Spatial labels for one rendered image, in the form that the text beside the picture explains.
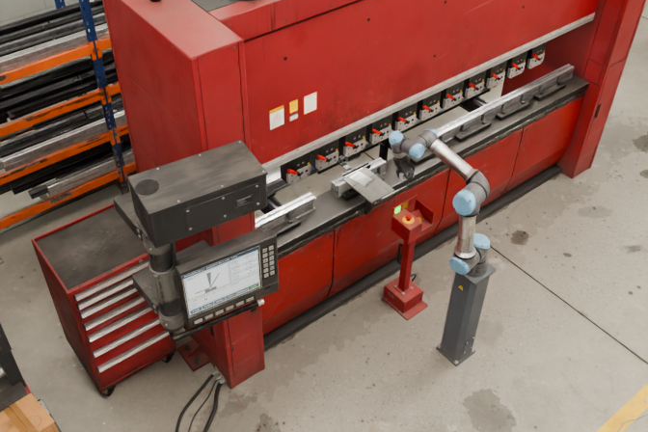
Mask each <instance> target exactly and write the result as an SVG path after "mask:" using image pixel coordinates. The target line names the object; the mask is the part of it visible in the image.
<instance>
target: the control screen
mask: <svg viewBox="0 0 648 432"><path fill-rule="evenodd" d="M183 281H184V287H185V293H186V299H187V304H188V310H189V315H192V314H194V313H197V312H199V311H203V310H205V309H208V308H210V307H213V306H215V305H217V304H220V303H222V302H225V301H227V300H228V299H231V298H233V297H235V296H238V295H240V294H243V293H245V292H247V291H250V290H252V289H255V288H257V287H259V286H260V279H259V265H258V250H257V247H255V248H253V249H251V250H249V251H246V252H244V253H241V254H238V255H236V256H232V257H229V258H227V259H224V260H222V261H219V262H217V263H214V264H212V265H209V266H207V267H204V268H202V269H200V270H197V271H195V272H192V273H190V274H187V275H185V276H183ZM208 296H209V300H206V301H204V302H203V298H205V297H208Z"/></svg>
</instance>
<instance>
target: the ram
mask: <svg viewBox="0 0 648 432"><path fill-rule="evenodd" d="M598 2H599V0H357V1H354V2H352V3H349V4H346V5H343V6H340V7H338V8H335V9H332V10H329V11H327V12H325V13H320V14H317V15H314V16H312V17H309V18H306V19H303V20H300V21H298V22H295V23H292V24H289V25H286V26H284V27H282V28H279V29H276V30H273V31H271V32H268V33H265V34H262V35H259V36H257V37H254V38H251V39H248V40H244V41H243V42H244V57H245V71H246V86H247V100H248V115H249V129H250V144H251V153H252V154H253V155H254V156H255V158H256V159H257V160H258V162H259V163H260V164H261V165H263V164H265V163H267V162H270V161H272V160H274V159H276V158H278V157H281V156H283V155H285V154H287V153H289V152H291V151H294V150H296V149H298V148H300V147H303V146H305V145H307V144H309V143H311V142H313V141H316V140H318V139H320V138H322V137H324V136H327V135H329V134H331V133H333V132H335V131H337V130H340V129H342V128H343V127H345V126H347V125H350V124H352V123H354V122H357V121H359V120H362V119H364V118H366V117H368V116H370V115H373V114H375V113H377V112H379V111H381V110H383V109H386V108H388V107H390V106H392V105H394V104H396V103H398V102H400V101H402V100H404V99H406V98H409V97H411V96H413V95H416V94H419V93H421V92H423V91H425V90H427V89H429V88H432V87H434V86H436V85H438V84H440V83H443V82H445V81H446V80H448V79H450V78H452V77H455V76H457V75H459V74H461V73H463V72H466V71H468V70H470V69H472V68H475V67H478V66H480V65H482V64H484V63H486V62H489V61H491V60H493V59H495V58H497V57H498V56H501V55H503V54H505V53H507V52H509V51H512V50H514V49H516V48H518V47H520V46H522V45H525V44H527V43H529V42H531V41H535V40H537V39H539V38H541V37H543V36H545V35H548V34H549V33H551V32H553V31H555V30H558V29H560V28H562V27H564V26H566V25H568V24H571V23H573V22H575V21H577V20H579V19H582V18H584V17H586V16H588V15H590V14H594V13H595V12H596V9H597V5H598ZM593 18H594V16H593V17H591V18H589V19H587V20H585V21H583V22H581V23H579V24H577V25H575V26H572V27H570V28H568V29H566V30H564V31H562V32H559V33H557V34H555V35H553V36H551V37H549V38H546V39H544V40H541V41H539V42H537V43H535V44H533V45H531V46H529V47H527V48H525V49H522V50H520V51H518V52H516V53H514V54H512V55H510V56H507V57H505V58H503V59H501V60H499V61H497V62H494V63H492V64H490V65H489V66H487V67H483V68H481V69H479V70H477V71H475V72H473V73H470V74H468V75H466V76H464V77H462V78H460V79H457V80H455V81H453V82H451V83H449V84H447V85H444V86H442V87H441V88H439V89H437V90H435V91H432V92H430V93H428V94H425V95H423V96H420V97H418V98H416V99H414V100H412V101H410V102H407V103H405V104H403V105H401V106H399V107H397V108H394V109H392V110H390V111H389V112H387V113H385V114H382V115H380V116H378V117H376V118H374V119H372V120H369V121H366V122H364V123H362V124H360V125H358V126H355V127H353V128H351V129H349V130H347V131H345V132H342V133H340V134H338V135H337V136H335V137H333V138H330V139H328V140H326V141H324V142H322V143H320V144H317V145H315V146H313V147H311V148H308V149H305V150H303V151H301V152H299V153H297V154H295V155H292V156H290V157H288V158H286V159H285V160H283V161H280V162H278V163H276V164H274V165H272V166H270V167H267V168H265V170H266V172H268V171H270V170H273V169H275V168H277V167H279V166H281V165H282V164H284V163H287V162H289V161H291V160H293V159H295V158H297V157H300V156H302V155H304V154H306V153H308V152H310V151H312V150H315V149H318V148H320V147H322V146H324V145H326V144H329V143H331V142H333V141H334V140H336V139H338V138H340V137H343V136H345V135H347V134H349V133H351V132H353V131H356V130H358V129H360V128H362V127H364V126H366V125H368V124H371V123H373V122H376V121H378V120H380V119H382V118H384V117H386V116H388V115H390V114H392V113H394V112H397V111H399V110H401V109H403V108H405V107H407V106H409V105H412V104H414V103H416V102H418V101H420V100H422V99H424V98H427V97H429V96H431V95H433V94H435V93H437V92H440V91H442V90H444V89H446V88H448V87H450V86H453V85H455V84H457V83H459V82H461V81H463V80H465V79H468V78H470V77H472V76H474V75H476V74H478V73H479V72H482V71H484V70H486V69H488V68H491V67H494V66H496V65H498V64H500V63H502V62H504V61H506V60H509V59H511V58H513V57H515V56H517V55H519V54H521V53H524V52H526V51H528V50H530V49H531V48H533V47H536V46H538V45H540V44H542V43H544V42H546V41H550V40H552V39H554V38H556V37H558V36H560V35H562V34H565V33H567V32H569V31H571V30H573V29H575V28H577V27H580V26H582V25H583V24H585V23H587V22H589V21H592V20H593ZM315 92H317V109H316V110H314V111H312V112H309V113H307V114H306V115H304V96H306V95H310V94H312V93H315ZM296 99H298V111H295V112H293V113H291V114H290V105H289V102H292V101H294V100H296ZM281 106H283V118H284V124H282V125H280V126H277V127H275V128H273V129H271V130H270V111H271V110H274V109H276V108H278V107H281ZM296 113H298V118H297V119H295V120H292V121H291V120H290V116H291V115H293V114H296Z"/></svg>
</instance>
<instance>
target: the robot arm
mask: <svg viewBox="0 0 648 432"><path fill-rule="evenodd" d="M389 142H390V144H391V150H392V153H391V154H393V156H394V158H395V159H394V158H393V161H394V164H395V166H396V167H397V169H396V174H397V176H398V178H399V180H400V181H401V182H403V181H404V180H403V176H405V177H406V179H409V178H411V177H414V176H415V167H414V165H413V164H412V163H411V162H409V159H408V157H407V154H408V155H410V156H412V157H415V158H421V157H422V155H423V154H424V149H425V148H428V149H429V150H431V151H432V152H433V153H434V154H435V155H436V156H438V157H439V158H440V159H441V160H442V161H443V162H445V163H446V164H447V165H448V166H449V168H450V169H452V170H453V171H454V172H455V173H456V174H458V175H459V176H460V177H462V178H463V179H464V180H465V183H466V184H467V186H466V187H465V188H464V189H462V190H461V191H459V192H458V193H457V194H456V196H455V197H454V199H453V207H454V208H455V211H456V212H457V213H458V214H459V225H458V239H457V245H456V246H455V248H454V254H453V257H451V258H450V260H449V264H450V266H451V268H452V269H453V270H454V271H455V272H457V273H459V274H462V275H464V274H466V275H468V276H470V277H475V278H478V277H482V276H484V275H485V274H486V273H487V269H488V264H487V255H488V252H489V248H490V240H489V238H488V237H487V236H485V235H483V234H480V233H474V230H475V218H476V216H477V215H478V214H479V209H480V205H481V204H482V203H483V202H484V201H485V200H486V199H487V198H488V196H489V194H490V185H489V182H488V180H487V178H486V177H485V176H484V174H483V173H482V172H480V171H479V170H475V169H474V168H473V167H471V166H470V165H469V164H468V163H467V162H465V161H464V160H463V159H462V158H461V157H460V156H458V155H457V154H456V153H455V152H454V151H453V150H451V149H450V148H449V147H448V146H446V145H445V144H444V143H443V142H442V141H441V140H439V139H438V133H437V132H436V130H435V129H433V128H428V129H426V130H424V131H423V132H422V133H420V134H419V135H418V136H417V137H416V138H415V139H413V140H412V141H411V140H409V139H407V138H404V137H403V135H402V133H401V132H400V131H393V132H392V133H391V134H390V135H389Z"/></svg>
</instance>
